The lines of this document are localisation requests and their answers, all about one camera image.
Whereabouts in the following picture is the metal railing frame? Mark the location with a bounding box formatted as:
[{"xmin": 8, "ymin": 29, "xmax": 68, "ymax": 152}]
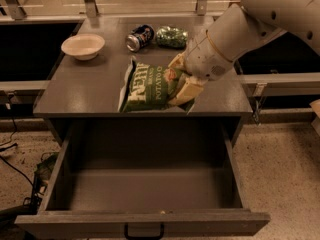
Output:
[{"xmin": 0, "ymin": 0, "xmax": 239, "ymax": 19}]

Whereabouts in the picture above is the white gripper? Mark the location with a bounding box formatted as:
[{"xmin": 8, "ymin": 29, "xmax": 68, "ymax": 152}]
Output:
[{"xmin": 168, "ymin": 32, "xmax": 233, "ymax": 106}]

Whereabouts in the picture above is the black floor cable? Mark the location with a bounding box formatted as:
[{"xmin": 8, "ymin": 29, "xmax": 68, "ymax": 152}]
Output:
[{"xmin": 0, "ymin": 93, "xmax": 35, "ymax": 187}]

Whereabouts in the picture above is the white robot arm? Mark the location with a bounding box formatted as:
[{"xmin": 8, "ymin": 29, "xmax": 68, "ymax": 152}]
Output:
[{"xmin": 169, "ymin": 0, "xmax": 320, "ymax": 106}]

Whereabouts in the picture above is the grey open top drawer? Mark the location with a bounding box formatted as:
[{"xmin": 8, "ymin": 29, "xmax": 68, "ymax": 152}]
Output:
[{"xmin": 16, "ymin": 118, "xmax": 270, "ymax": 240}]

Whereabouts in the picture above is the black drawer handle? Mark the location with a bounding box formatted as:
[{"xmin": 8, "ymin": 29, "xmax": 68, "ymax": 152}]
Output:
[{"xmin": 124, "ymin": 224, "xmax": 165, "ymax": 240}]

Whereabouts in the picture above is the white ceramic bowl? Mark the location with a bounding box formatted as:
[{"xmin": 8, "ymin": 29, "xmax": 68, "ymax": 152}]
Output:
[{"xmin": 61, "ymin": 34, "xmax": 105, "ymax": 61}]

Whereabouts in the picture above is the small green crumpled bag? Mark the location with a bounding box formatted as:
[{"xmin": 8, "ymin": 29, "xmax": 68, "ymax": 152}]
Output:
[{"xmin": 156, "ymin": 26, "xmax": 188, "ymax": 49}]

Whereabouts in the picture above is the green bag on floor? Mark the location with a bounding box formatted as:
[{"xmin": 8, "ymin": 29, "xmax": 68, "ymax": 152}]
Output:
[{"xmin": 35, "ymin": 152, "xmax": 58, "ymax": 184}]

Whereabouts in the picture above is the green jalapeno chip bag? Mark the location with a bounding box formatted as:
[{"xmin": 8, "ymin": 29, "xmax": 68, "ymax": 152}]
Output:
[{"xmin": 118, "ymin": 58, "xmax": 195, "ymax": 112}]

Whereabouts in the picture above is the blue soda can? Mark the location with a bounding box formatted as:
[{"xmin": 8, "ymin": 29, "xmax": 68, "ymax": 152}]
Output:
[{"xmin": 125, "ymin": 25, "xmax": 154, "ymax": 52}]

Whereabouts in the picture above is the grey cabinet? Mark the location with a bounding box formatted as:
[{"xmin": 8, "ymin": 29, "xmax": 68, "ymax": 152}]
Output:
[{"xmin": 33, "ymin": 15, "xmax": 251, "ymax": 140}]

